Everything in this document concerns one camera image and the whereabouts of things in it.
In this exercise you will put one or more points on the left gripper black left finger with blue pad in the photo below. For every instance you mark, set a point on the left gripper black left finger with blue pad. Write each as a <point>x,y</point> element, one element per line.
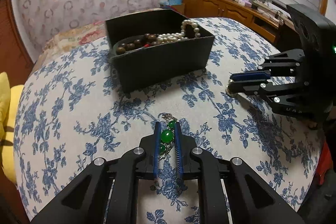
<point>106,191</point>

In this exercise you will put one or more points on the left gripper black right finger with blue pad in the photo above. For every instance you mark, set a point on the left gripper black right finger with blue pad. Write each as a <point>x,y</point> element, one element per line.
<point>229,191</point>

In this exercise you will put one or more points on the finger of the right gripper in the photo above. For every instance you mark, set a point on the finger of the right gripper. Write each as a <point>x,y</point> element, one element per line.
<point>285,64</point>
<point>266,90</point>

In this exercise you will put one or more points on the black jewelry box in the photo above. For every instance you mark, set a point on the black jewelry box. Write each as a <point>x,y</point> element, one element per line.
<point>143,67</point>

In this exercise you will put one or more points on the wooden cabinet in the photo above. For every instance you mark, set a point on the wooden cabinet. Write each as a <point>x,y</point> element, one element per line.
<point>261,23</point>

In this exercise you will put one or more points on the blue plastic bag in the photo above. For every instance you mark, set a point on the blue plastic bag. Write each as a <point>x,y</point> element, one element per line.
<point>173,2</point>

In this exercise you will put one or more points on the yellow Pikachu plush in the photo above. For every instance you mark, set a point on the yellow Pikachu plush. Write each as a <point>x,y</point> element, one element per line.
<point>9,105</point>

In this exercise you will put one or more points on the floral bed blanket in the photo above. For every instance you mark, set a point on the floral bed blanket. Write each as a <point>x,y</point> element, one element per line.
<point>66,41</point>

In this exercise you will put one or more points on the wooden louvered door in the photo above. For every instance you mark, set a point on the wooden louvered door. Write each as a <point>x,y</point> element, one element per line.
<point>14,58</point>

